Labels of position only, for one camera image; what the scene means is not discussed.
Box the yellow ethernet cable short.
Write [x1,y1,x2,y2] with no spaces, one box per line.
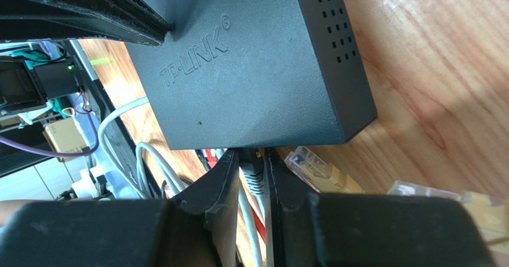
[285,146,365,194]

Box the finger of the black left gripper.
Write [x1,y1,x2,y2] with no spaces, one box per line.
[1,0,169,46]

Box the person hand in background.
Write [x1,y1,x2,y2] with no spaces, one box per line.
[0,200,44,227]

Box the black network switch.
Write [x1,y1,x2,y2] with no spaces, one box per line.
[127,0,377,150]

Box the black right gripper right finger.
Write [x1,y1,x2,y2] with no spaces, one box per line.
[264,148,495,266]

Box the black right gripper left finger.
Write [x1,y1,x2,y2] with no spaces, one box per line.
[1,149,240,266]

